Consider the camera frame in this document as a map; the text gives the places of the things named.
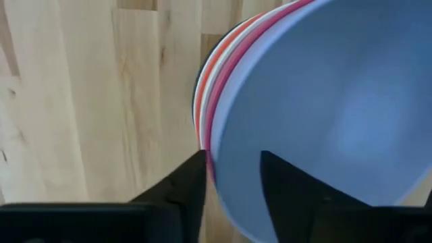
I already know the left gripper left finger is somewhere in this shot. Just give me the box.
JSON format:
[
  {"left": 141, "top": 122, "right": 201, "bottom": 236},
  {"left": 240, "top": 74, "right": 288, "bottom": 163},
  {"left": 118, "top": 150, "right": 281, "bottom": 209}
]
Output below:
[{"left": 129, "top": 150, "right": 207, "bottom": 243}]

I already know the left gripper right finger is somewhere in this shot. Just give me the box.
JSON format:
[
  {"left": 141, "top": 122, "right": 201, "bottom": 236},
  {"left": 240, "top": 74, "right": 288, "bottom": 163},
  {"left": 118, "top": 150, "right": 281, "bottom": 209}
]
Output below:
[{"left": 259, "top": 150, "right": 432, "bottom": 243}]

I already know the coral red bowl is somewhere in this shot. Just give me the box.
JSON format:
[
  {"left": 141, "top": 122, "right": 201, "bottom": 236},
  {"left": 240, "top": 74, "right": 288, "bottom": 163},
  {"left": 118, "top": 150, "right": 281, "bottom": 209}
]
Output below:
[{"left": 194, "top": 9, "right": 271, "bottom": 149}]

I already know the white bowl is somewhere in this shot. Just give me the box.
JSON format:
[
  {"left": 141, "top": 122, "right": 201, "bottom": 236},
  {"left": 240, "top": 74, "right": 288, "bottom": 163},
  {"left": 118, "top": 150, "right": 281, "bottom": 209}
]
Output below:
[{"left": 199, "top": 0, "right": 301, "bottom": 151}]

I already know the blue bowl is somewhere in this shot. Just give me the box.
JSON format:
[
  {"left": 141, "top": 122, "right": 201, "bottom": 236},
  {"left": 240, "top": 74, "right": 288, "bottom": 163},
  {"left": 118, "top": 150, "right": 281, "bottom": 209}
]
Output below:
[{"left": 211, "top": 0, "right": 432, "bottom": 243}]

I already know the magenta bowl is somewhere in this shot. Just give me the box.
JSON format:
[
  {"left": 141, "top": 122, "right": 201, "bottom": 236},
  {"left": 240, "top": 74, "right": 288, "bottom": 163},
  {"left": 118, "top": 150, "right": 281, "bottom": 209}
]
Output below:
[{"left": 204, "top": 0, "right": 318, "bottom": 185}]

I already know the black bowl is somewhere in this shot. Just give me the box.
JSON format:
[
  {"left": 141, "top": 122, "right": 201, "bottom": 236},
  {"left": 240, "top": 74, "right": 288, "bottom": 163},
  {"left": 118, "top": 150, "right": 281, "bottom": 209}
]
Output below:
[{"left": 190, "top": 18, "right": 250, "bottom": 136}]

